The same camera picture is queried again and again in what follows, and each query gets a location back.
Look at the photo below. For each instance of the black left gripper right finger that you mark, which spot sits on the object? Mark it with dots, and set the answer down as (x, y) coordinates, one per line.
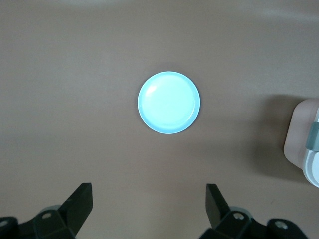
(219, 211)

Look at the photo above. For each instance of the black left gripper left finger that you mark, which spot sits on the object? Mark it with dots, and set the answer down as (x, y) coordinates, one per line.
(72, 211)

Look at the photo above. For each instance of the white lidded storage box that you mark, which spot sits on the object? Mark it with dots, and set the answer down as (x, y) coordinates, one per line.
(302, 149)

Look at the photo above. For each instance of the brown table cover mat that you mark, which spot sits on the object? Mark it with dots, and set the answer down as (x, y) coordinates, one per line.
(74, 99)

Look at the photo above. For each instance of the light blue round plate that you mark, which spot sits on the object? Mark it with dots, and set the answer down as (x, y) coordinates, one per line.
(169, 102)

